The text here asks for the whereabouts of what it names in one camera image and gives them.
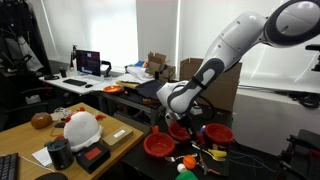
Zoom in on red plastic bowl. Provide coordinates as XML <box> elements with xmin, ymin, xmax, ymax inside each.
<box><xmin>168</xmin><ymin>122</ymin><xmax>193</xmax><ymax>143</ymax></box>
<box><xmin>143</xmin><ymin>132</ymin><xmax>176</xmax><ymax>158</ymax></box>
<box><xmin>204</xmin><ymin>123</ymin><xmax>235</xmax><ymax>145</ymax></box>

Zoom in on yellow banana toy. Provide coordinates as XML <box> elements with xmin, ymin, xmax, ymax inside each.
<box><xmin>207</xmin><ymin>149</ymin><xmax>228</xmax><ymax>159</ymax></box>

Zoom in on black round pad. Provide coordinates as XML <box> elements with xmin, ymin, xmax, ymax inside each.
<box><xmin>34</xmin><ymin>171</ymin><xmax>69</xmax><ymax>180</ymax></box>

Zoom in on tan cardboard piece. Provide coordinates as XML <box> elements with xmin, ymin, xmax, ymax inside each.
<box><xmin>115</xmin><ymin>80</ymin><xmax>140</xmax><ymax>91</ymax></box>

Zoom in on small white container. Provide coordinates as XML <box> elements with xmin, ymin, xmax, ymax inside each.
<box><xmin>25</xmin><ymin>94</ymin><xmax>42</xmax><ymax>105</ymax></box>

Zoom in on black headphones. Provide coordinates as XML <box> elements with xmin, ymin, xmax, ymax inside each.
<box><xmin>43</xmin><ymin>74</ymin><xmax>61</xmax><ymax>81</ymax></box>

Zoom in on black box red label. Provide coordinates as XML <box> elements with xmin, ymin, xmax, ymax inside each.
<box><xmin>75</xmin><ymin>142</ymin><xmax>112</xmax><ymax>175</ymax></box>

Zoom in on black cup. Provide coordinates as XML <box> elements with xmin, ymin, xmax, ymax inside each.
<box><xmin>58</xmin><ymin>66</ymin><xmax>68</xmax><ymax>79</ymax></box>

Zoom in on black mug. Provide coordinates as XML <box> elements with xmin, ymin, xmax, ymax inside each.
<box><xmin>45</xmin><ymin>138</ymin><xmax>75</xmax><ymax>171</ymax></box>

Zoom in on wooden desk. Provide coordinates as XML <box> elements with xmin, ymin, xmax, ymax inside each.
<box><xmin>0</xmin><ymin>102</ymin><xmax>145</xmax><ymax>180</ymax></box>

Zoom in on orange handled pliers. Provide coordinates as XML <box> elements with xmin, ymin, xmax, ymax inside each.
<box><xmin>197</xmin><ymin>152</ymin><xmax>222</xmax><ymax>177</ymax></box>

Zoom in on black office chair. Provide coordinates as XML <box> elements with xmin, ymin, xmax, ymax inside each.
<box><xmin>0</xmin><ymin>85</ymin><xmax>50</xmax><ymax>132</ymax></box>

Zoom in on black webcam stand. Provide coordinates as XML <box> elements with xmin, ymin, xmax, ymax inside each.
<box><xmin>69</xmin><ymin>44</ymin><xmax>78</xmax><ymax>70</ymax></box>

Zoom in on small white ball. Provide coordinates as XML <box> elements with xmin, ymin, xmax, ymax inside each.
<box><xmin>176</xmin><ymin>163</ymin><xmax>188</xmax><ymax>174</ymax></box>

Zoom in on black equipment frame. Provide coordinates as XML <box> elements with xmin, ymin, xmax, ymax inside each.
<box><xmin>275</xmin><ymin>128</ymin><xmax>320</xmax><ymax>180</ymax></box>

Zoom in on white plush chicken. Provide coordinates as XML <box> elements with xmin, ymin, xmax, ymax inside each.
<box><xmin>54</xmin><ymin>106</ymin><xmax>107</xmax><ymax>153</ymax></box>

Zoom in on orange ball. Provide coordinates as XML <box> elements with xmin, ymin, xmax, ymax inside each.
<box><xmin>182</xmin><ymin>154</ymin><xmax>198</xmax><ymax>170</ymax></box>

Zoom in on black camera on stand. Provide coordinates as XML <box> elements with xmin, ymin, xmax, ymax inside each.
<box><xmin>304</xmin><ymin>44</ymin><xmax>320</xmax><ymax>73</ymax></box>

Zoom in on white paper pile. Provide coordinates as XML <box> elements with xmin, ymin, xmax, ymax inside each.
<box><xmin>125</xmin><ymin>65</ymin><xmax>155</xmax><ymax>85</ymax></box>

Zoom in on black keyboard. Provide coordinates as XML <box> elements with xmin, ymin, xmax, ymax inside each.
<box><xmin>0</xmin><ymin>152</ymin><xmax>20</xmax><ymax>180</ymax></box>
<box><xmin>62</xmin><ymin>78</ymin><xmax>88</xmax><ymax>87</ymax></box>

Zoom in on small open cardboard box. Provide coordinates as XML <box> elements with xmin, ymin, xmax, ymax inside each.
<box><xmin>145</xmin><ymin>51</ymin><xmax>177</xmax><ymax>84</ymax></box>

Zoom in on black cable bundle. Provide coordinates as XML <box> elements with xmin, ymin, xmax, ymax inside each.
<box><xmin>287</xmin><ymin>90</ymin><xmax>320</xmax><ymax>110</ymax></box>

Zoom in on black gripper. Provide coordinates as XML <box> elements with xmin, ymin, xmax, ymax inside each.
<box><xmin>173</xmin><ymin>112</ymin><xmax>205</xmax><ymax>145</ymax></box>

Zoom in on green plastic toy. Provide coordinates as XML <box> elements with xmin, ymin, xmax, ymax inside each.
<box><xmin>174</xmin><ymin>170</ymin><xmax>200</xmax><ymax>180</ymax></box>

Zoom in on white desk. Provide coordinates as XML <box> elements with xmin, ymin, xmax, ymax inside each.
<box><xmin>38</xmin><ymin>70</ymin><xmax>131</xmax><ymax>98</ymax></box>

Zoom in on brown ball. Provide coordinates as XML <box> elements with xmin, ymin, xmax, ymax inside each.
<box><xmin>30</xmin><ymin>112</ymin><xmax>54</xmax><ymax>130</ymax></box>

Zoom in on white paper sheet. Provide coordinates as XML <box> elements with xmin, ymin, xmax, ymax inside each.
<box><xmin>31</xmin><ymin>146</ymin><xmax>53</xmax><ymax>168</ymax></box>

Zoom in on orange bowl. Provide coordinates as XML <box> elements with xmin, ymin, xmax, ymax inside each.
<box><xmin>102</xmin><ymin>85</ymin><xmax>124</xmax><ymax>95</ymax></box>

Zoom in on flat cardboard box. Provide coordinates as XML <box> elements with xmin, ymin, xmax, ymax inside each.
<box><xmin>100</xmin><ymin>125</ymin><xmax>135</xmax><ymax>151</ymax></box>

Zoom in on large cardboard box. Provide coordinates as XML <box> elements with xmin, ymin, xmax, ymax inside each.
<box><xmin>179</xmin><ymin>57</ymin><xmax>243</xmax><ymax>113</ymax></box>

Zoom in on thin floor cables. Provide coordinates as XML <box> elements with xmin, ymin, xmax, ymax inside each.
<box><xmin>229</xmin><ymin>149</ymin><xmax>269</xmax><ymax>172</ymax></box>

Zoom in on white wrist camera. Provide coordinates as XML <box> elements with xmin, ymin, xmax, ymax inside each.
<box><xmin>190</xmin><ymin>105</ymin><xmax>204</xmax><ymax>117</ymax></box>

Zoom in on black metal cart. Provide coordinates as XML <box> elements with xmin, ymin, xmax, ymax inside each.
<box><xmin>90</xmin><ymin>89</ymin><xmax>167</xmax><ymax>127</ymax></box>

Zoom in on lit computer monitor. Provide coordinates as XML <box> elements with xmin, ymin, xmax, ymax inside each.
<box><xmin>75</xmin><ymin>49</ymin><xmax>102</xmax><ymax>78</ymax></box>

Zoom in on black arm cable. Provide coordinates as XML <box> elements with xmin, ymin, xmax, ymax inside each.
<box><xmin>194</xmin><ymin>94</ymin><xmax>217</xmax><ymax>122</ymax></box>

